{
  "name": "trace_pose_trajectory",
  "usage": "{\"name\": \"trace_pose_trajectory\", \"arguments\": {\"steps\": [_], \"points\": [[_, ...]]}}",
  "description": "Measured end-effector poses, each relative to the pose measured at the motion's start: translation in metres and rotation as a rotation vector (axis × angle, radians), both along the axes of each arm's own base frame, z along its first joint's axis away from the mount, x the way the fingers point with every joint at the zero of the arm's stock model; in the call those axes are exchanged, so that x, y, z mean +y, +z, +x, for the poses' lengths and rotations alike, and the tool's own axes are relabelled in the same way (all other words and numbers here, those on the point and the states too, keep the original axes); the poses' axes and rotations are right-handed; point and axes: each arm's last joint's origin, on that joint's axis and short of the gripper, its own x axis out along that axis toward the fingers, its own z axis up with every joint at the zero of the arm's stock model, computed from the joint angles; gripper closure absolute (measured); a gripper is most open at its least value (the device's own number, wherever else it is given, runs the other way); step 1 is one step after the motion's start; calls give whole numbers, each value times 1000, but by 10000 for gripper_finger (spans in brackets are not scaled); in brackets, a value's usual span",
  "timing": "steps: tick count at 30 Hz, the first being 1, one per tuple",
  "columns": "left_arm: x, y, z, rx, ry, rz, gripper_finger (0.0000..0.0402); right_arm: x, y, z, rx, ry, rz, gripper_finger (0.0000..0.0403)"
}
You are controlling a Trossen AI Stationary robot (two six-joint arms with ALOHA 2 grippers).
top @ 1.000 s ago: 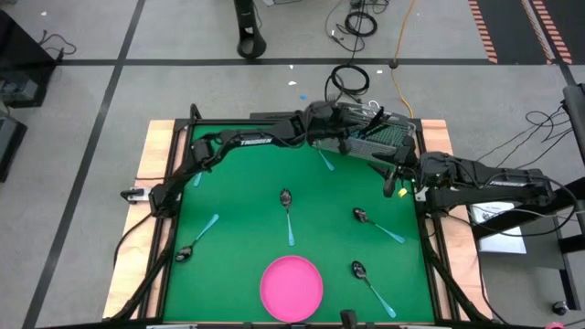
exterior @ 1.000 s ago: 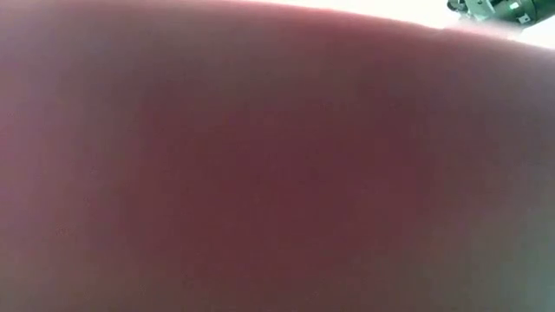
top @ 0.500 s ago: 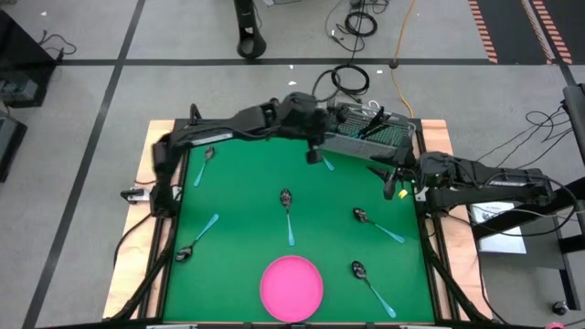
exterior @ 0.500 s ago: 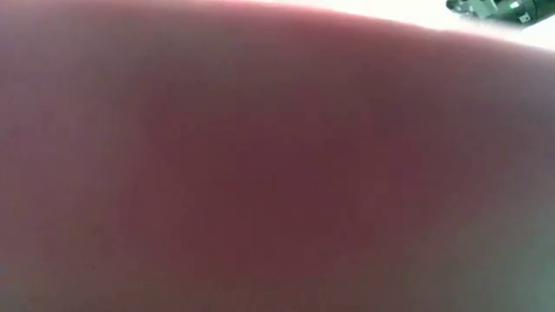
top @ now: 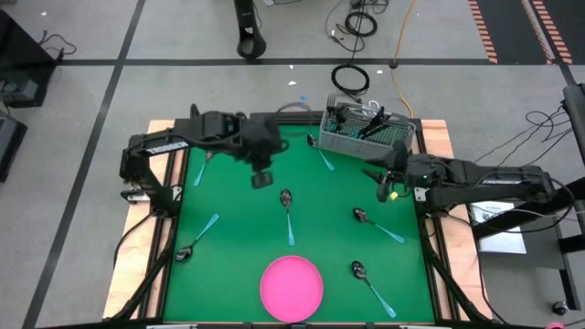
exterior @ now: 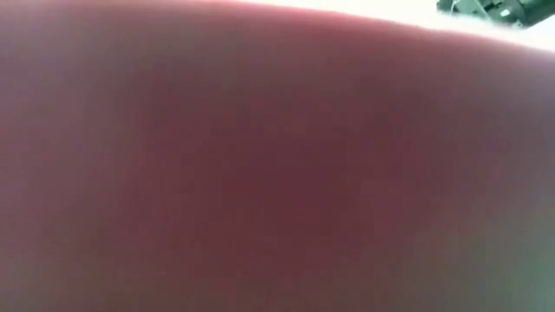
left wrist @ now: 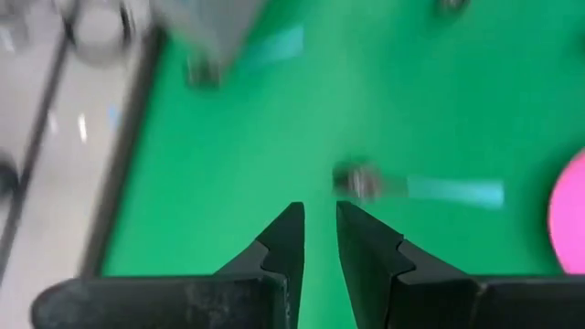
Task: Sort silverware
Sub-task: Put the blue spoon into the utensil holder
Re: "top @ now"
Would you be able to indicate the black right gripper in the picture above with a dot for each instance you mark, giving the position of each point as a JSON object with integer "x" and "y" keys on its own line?
{"x": 411, "y": 171}

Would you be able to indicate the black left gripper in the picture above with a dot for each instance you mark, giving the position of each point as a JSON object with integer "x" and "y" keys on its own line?
{"x": 260, "y": 141}

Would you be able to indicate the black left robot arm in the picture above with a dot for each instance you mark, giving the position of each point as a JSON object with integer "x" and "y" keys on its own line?
{"x": 166, "y": 147}

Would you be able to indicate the black floor mat orange stripes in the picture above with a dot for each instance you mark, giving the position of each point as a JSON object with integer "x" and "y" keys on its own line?
{"x": 573, "y": 18}
{"x": 507, "y": 27}

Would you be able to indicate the white paper sheet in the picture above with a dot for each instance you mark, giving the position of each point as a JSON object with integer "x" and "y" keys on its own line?
{"x": 498, "y": 237}

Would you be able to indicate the black equipment box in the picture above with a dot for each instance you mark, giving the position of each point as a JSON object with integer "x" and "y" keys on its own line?
{"x": 9, "y": 146}

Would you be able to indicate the black equipment stand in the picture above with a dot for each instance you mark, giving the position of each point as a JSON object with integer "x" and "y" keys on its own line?
{"x": 525, "y": 215}

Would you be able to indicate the pink round object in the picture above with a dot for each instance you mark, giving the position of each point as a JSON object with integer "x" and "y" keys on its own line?
{"x": 555, "y": 326}

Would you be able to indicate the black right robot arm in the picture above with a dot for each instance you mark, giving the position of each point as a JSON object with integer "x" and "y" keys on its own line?
{"x": 503, "y": 178}

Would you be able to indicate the black caster wheel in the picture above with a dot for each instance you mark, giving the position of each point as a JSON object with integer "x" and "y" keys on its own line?
{"x": 560, "y": 308}

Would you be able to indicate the metal clamp bracket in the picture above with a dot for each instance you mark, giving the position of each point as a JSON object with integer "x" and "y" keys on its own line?
{"x": 135, "y": 195}

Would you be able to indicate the black floor stand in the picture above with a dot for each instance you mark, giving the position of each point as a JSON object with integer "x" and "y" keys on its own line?
{"x": 242, "y": 13}

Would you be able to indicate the green table mat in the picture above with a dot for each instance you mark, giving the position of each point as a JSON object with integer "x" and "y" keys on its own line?
{"x": 237, "y": 274}

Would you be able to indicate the pink round plate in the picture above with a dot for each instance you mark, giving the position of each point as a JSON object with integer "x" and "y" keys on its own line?
{"x": 291, "y": 289}

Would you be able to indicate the black cabinet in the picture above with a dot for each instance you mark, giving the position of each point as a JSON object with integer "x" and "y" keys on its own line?
{"x": 23, "y": 59}

